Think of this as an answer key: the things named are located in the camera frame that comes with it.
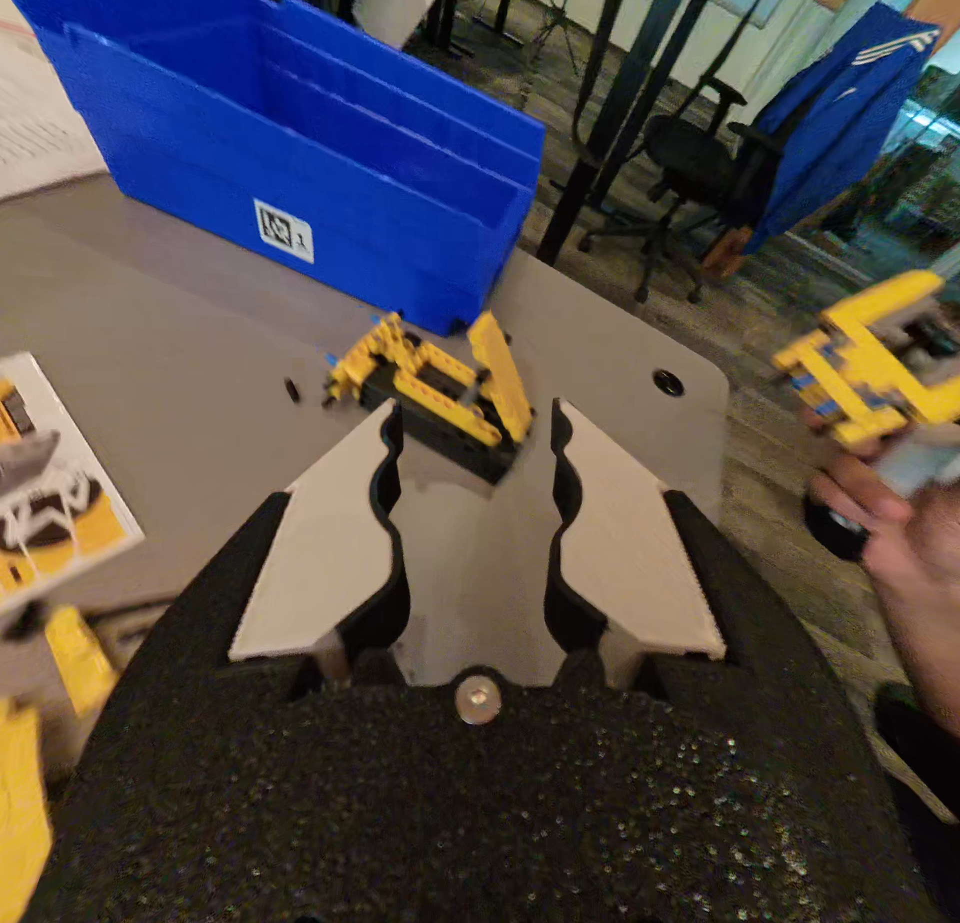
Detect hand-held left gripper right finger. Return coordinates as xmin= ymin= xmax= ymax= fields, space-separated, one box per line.
xmin=543 ymin=398 xmax=727 ymax=689

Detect yellow brick wheel assembly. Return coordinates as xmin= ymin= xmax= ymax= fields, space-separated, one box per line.
xmin=772 ymin=270 xmax=960 ymax=448

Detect toy instruction booklet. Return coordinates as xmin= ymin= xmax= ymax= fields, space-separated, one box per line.
xmin=0 ymin=351 xmax=145 ymax=617

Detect nested blue plastic bins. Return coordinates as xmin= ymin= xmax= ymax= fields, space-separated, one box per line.
xmin=7 ymin=0 xmax=546 ymax=337

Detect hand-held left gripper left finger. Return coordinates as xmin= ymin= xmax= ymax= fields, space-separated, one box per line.
xmin=228 ymin=398 xmax=412 ymax=684

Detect white printed tag sticker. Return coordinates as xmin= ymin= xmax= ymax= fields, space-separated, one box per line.
xmin=253 ymin=198 xmax=315 ymax=264

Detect person's right hand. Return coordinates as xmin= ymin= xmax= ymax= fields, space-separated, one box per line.
xmin=798 ymin=405 xmax=960 ymax=737

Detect black yellow toy brick base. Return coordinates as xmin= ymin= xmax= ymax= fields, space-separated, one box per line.
xmin=322 ymin=311 xmax=535 ymax=485

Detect black desk leg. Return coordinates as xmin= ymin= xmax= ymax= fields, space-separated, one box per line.
xmin=536 ymin=0 xmax=732 ymax=264

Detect white printed paper sheet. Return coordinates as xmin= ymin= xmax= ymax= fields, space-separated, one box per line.
xmin=0 ymin=0 xmax=106 ymax=200

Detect blue jacket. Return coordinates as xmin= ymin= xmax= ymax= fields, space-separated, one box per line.
xmin=738 ymin=2 xmax=942 ymax=257

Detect yellow toy panel piece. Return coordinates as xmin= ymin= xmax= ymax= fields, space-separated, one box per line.
xmin=45 ymin=606 xmax=117 ymax=714
xmin=0 ymin=701 xmax=54 ymax=923

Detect wooden block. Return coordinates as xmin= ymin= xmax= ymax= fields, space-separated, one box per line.
xmin=701 ymin=225 xmax=755 ymax=279

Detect black office chair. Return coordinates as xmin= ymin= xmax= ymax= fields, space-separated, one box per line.
xmin=577 ymin=75 xmax=789 ymax=305

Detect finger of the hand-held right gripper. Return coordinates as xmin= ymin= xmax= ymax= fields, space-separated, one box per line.
xmin=873 ymin=420 xmax=960 ymax=499

